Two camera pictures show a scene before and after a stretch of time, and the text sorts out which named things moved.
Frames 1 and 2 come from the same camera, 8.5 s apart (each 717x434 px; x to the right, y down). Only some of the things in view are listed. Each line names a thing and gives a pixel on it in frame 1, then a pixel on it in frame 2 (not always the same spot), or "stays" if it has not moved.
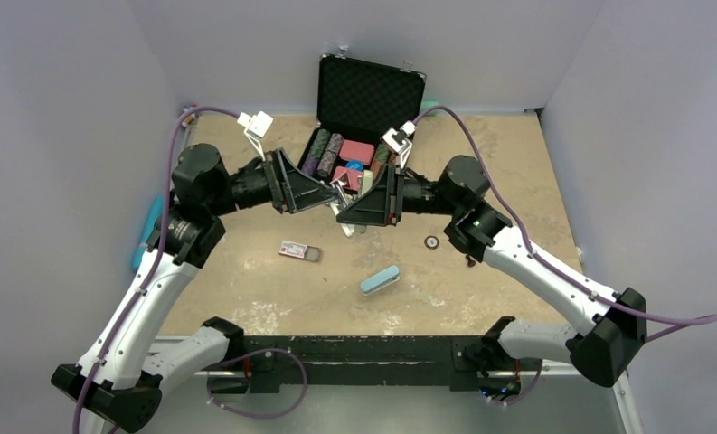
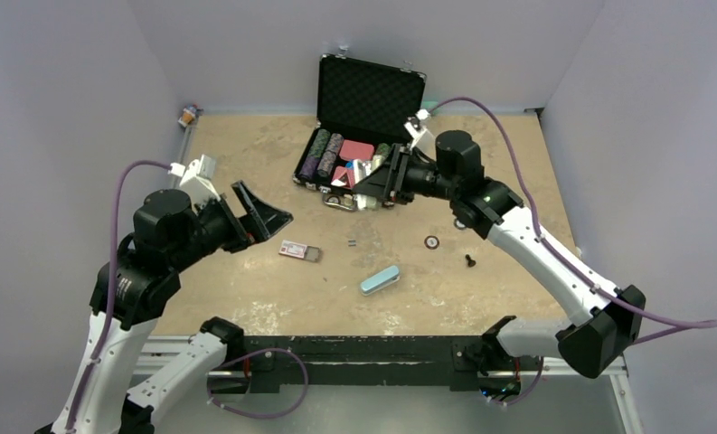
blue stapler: (381, 280) stays
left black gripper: (291, 188) to (262, 220)
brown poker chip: (431, 242) stays
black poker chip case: (367, 114) stays
